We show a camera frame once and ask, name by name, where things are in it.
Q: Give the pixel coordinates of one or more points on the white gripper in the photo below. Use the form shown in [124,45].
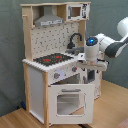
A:
[94,65]

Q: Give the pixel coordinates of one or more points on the white oven door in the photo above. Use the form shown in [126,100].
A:
[71,103]

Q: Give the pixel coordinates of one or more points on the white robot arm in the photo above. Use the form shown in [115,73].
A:
[94,45]

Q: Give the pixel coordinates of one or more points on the wooden toy kitchen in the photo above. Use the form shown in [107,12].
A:
[46,40]

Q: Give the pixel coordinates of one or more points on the right red stove knob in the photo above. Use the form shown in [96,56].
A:
[74,69]

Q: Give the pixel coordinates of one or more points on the red stove knob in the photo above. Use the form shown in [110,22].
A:
[56,75]
[74,69]

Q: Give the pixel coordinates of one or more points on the metal toy sink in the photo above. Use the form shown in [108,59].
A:
[75,51]

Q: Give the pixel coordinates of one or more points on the white cupboard door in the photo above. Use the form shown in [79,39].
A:
[89,76]

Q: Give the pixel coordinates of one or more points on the black toy faucet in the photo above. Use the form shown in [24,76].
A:
[74,39]

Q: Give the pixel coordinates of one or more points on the left red stove knob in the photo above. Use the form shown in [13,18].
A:
[56,75]

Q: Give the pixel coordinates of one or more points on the black toy stovetop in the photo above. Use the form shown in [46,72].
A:
[52,59]

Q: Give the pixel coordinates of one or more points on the toy microwave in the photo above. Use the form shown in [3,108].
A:
[77,11]

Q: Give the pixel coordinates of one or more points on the grey range hood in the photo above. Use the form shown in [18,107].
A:
[48,18]

